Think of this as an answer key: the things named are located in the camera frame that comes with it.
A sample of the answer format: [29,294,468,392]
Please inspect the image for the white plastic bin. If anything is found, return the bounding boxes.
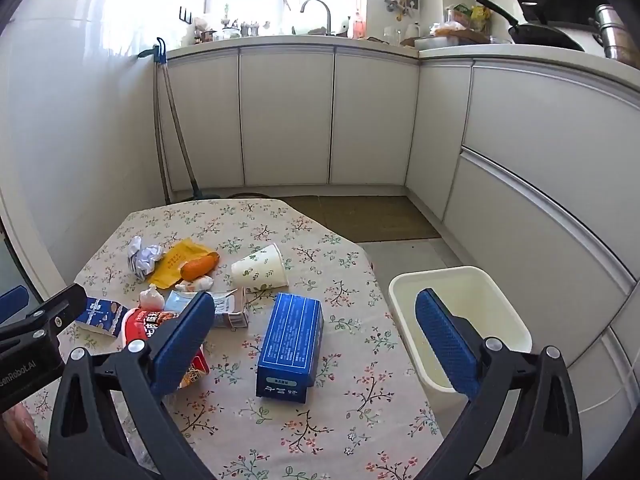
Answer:
[389,266,532,413]

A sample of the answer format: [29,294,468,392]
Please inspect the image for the floral paper cup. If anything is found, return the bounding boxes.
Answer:
[231,243,287,291]

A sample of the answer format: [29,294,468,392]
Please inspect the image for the white paper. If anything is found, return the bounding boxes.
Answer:
[127,236,165,281]

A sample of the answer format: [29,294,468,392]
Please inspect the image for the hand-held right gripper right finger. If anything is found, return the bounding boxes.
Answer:
[415,287,583,480]

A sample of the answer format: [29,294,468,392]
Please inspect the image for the pile of food packages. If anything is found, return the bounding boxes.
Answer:
[432,4,493,45]

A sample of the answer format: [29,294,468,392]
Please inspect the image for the blue white milk packet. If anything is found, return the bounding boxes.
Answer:
[75,297,132,338]

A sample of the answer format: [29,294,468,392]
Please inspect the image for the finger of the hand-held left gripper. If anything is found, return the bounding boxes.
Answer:
[0,284,88,354]
[0,286,30,326]

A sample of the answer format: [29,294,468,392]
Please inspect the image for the white tissue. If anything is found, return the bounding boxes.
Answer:
[175,275,213,293]

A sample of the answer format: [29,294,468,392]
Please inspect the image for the small brown floor mat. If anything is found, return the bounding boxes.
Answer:
[282,195,326,226]

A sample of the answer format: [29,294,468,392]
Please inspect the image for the person's left hand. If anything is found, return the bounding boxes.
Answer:
[0,404,41,467]

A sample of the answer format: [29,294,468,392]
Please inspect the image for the row of small ornaments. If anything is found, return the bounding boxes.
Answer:
[192,4,272,43]

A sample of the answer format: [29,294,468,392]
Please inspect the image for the steel pot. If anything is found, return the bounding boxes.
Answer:
[590,4,640,68]

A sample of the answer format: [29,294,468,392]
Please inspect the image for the metal faucet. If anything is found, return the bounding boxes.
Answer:
[300,0,332,36]

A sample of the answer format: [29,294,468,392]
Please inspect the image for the red instant noodle packet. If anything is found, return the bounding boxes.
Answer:
[120,307,210,391]

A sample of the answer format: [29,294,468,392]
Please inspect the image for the blue cardboard box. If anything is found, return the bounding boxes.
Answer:
[256,292,325,405]

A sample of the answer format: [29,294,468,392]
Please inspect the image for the large brown floor mat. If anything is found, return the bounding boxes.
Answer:
[320,195,442,243]

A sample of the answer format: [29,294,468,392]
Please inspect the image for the yellow packet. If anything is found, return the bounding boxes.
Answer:
[149,238,216,288]

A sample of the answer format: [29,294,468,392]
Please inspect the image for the dark hose loop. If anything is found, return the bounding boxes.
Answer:
[227,190,283,201]

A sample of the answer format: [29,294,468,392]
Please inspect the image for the small white carton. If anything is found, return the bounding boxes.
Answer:
[207,287,251,330]

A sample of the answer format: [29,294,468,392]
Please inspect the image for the white kitchen cabinets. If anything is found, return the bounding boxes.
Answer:
[164,42,640,411]

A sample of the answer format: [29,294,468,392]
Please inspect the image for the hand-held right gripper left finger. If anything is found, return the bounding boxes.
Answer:
[47,290,221,480]

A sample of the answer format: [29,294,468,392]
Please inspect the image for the black wok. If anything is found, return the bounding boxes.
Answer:
[475,0,586,52]

